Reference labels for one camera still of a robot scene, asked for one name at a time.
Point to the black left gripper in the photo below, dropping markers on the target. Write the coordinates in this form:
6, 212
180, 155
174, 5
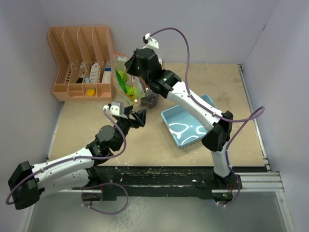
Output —
139, 116

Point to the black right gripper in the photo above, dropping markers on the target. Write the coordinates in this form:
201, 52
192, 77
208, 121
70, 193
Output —
130, 65

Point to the clear zip top bag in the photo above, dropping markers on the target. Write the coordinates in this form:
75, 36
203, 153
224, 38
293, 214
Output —
150, 97
118, 63

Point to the green custard apple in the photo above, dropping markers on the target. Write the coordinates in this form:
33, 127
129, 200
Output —
123, 75

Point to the yellow-green custard apple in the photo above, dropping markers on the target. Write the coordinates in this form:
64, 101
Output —
132, 91

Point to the green chili pepper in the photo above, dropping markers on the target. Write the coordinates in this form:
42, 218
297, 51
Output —
121, 82

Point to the light blue plastic basket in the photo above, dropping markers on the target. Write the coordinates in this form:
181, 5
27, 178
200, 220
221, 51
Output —
184, 128

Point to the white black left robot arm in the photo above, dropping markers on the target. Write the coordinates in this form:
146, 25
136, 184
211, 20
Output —
29, 183

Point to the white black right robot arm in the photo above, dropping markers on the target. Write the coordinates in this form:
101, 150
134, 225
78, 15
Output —
170, 86

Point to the white blue box in organizer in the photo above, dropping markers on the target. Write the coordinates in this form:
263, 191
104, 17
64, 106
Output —
106, 78

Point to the white bottle in organizer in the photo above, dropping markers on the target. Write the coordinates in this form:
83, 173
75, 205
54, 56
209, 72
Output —
93, 77

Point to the yellow block in organizer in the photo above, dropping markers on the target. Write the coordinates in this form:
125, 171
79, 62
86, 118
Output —
91, 92

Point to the orange plastic file organizer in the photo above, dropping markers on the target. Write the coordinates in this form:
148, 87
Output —
76, 49

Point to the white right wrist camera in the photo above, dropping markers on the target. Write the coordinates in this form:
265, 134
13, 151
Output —
150, 42

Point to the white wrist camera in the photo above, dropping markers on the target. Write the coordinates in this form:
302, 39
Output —
150, 42
116, 108

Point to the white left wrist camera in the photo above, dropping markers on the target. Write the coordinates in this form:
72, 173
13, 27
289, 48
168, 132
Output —
116, 108

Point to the black metal base frame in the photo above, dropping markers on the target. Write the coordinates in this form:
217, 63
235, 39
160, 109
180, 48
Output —
109, 182

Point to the aluminium rail frame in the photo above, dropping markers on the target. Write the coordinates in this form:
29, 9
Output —
276, 186

